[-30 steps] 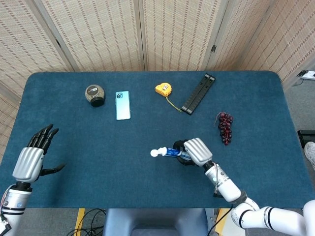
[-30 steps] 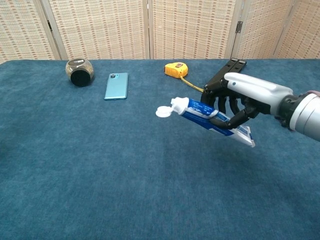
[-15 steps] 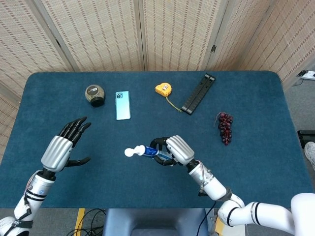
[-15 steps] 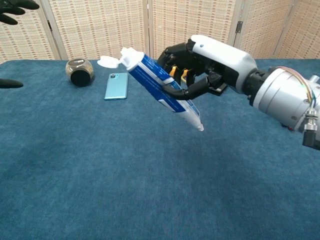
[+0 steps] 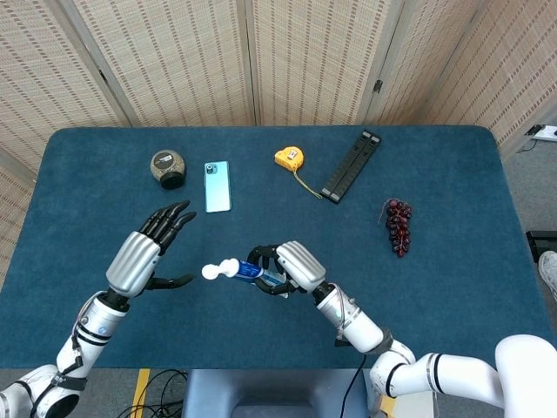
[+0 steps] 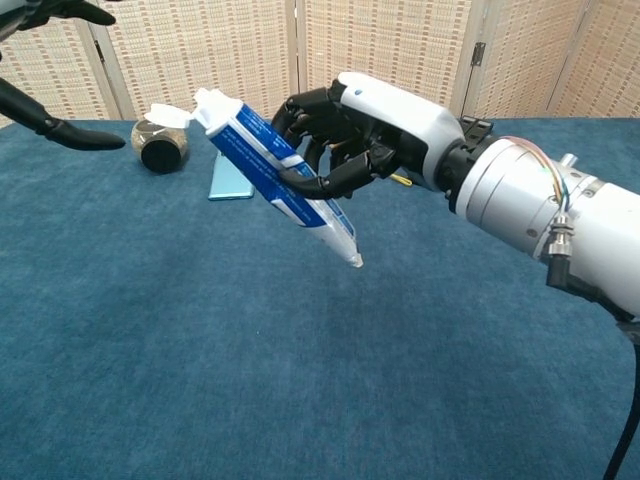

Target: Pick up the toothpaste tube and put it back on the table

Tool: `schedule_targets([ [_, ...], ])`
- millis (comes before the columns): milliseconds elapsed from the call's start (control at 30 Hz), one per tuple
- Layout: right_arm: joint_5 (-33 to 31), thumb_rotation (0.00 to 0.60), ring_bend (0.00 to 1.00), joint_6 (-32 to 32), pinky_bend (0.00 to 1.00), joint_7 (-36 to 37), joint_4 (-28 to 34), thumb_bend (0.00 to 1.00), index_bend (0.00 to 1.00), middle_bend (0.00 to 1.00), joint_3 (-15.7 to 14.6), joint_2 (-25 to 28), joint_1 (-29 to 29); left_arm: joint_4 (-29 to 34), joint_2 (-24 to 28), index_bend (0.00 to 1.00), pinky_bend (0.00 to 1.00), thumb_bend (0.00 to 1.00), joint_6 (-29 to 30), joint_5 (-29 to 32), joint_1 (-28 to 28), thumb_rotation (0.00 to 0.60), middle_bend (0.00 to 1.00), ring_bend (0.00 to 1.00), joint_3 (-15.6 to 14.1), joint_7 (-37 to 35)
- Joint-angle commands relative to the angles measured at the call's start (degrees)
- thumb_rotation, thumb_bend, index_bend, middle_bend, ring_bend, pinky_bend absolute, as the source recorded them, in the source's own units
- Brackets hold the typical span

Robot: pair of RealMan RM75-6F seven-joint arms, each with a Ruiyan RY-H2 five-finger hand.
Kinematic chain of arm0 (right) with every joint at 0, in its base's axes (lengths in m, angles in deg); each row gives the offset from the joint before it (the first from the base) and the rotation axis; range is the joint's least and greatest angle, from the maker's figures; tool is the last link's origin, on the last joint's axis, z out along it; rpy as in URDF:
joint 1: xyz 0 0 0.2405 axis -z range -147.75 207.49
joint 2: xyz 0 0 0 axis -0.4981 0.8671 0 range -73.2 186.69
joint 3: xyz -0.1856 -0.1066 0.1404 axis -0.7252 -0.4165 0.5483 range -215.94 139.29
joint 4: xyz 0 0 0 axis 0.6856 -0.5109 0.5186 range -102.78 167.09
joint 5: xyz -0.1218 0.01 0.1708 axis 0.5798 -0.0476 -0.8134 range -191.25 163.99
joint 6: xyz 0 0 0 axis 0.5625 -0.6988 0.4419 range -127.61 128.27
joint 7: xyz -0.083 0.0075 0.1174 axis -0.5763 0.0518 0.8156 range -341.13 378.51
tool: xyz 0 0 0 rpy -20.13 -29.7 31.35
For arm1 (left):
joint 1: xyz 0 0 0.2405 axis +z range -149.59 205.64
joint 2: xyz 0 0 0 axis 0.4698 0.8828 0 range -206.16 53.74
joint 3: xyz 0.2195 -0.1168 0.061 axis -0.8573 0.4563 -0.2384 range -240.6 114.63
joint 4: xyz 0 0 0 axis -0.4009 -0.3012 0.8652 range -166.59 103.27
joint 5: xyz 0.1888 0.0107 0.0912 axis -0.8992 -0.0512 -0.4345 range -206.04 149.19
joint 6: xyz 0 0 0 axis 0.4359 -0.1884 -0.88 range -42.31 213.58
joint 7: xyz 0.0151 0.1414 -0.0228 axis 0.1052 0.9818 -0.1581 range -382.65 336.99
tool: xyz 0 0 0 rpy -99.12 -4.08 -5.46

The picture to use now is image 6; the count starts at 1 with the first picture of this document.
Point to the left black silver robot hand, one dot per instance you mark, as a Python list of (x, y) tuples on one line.
[(70, 132)]

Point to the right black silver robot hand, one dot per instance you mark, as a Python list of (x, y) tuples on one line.
[(400, 115)]

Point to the blue white toothpaste tube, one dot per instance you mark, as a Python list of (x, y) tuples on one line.
[(250, 132)]

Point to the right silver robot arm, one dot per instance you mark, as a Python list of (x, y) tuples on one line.
[(500, 185)]

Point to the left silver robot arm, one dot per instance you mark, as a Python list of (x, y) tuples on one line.
[(5, 25)]

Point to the woven bamboo folding screen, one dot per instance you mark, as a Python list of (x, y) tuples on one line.
[(385, 50)]

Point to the black screen hinge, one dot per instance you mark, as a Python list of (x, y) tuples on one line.
[(98, 51), (479, 53)]

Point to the round jar with black lid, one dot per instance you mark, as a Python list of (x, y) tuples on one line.
[(160, 152)]

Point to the light blue smartphone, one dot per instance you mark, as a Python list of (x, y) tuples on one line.
[(227, 185)]

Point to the blue felt table cloth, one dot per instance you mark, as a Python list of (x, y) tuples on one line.
[(200, 325)]

